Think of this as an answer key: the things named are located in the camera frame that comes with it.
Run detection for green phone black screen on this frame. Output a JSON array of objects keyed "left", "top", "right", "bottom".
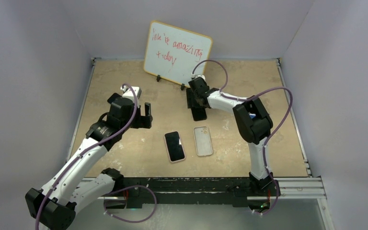
[{"left": 165, "top": 131, "right": 185, "bottom": 162}]

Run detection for beige phone case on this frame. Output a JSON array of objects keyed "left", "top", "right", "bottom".
[{"left": 194, "top": 126, "right": 213, "bottom": 157}]

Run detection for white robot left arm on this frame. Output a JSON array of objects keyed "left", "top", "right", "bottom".
[{"left": 25, "top": 93, "right": 153, "bottom": 230}]

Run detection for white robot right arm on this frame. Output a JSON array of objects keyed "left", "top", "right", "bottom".
[{"left": 186, "top": 75, "right": 273, "bottom": 195}]

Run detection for yellow framed whiteboard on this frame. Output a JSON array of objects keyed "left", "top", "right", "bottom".
[{"left": 143, "top": 21, "right": 213, "bottom": 87}]

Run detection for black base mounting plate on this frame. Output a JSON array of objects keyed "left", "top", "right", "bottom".
[{"left": 104, "top": 176, "right": 281, "bottom": 210}]

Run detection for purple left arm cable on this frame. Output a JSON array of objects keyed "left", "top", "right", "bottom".
[{"left": 34, "top": 83, "right": 139, "bottom": 230}]

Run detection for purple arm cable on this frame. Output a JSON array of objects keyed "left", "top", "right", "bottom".
[
  {"left": 192, "top": 59, "right": 294, "bottom": 182},
  {"left": 34, "top": 83, "right": 139, "bottom": 230}
]

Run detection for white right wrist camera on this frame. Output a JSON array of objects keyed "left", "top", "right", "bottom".
[{"left": 191, "top": 74, "right": 206, "bottom": 81}]

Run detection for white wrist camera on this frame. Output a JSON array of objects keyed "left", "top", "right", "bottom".
[
  {"left": 191, "top": 74, "right": 206, "bottom": 81},
  {"left": 121, "top": 86, "right": 142, "bottom": 104}
]

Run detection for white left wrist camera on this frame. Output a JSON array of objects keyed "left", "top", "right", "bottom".
[{"left": 121, "top": 86, "right": 142, "bottom": 104}]

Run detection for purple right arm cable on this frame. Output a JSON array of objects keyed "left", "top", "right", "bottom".
[{"left": 192, "top": 59, "right": 294, "bottom": 182}]

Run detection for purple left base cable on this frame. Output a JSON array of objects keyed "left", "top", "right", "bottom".
[{"left": 103, "top": 184, "right": 157, "bottom": 223}]

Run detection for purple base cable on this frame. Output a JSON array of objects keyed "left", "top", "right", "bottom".
[
  {"left": 251, "top": 179, "right": 281, "bottom": 217},
  {"left": 103, "top": 184, "right": 157, "bottom": 223}
]

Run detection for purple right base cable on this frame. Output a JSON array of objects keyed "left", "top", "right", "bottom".
[{"left": 251, "top": 179, "right": 281, "bottom": 217}]

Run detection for aluminium frame rail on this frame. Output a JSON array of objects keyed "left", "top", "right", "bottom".
[{"left": 76, "top": 176, "right": 327, "bottom": 201}]

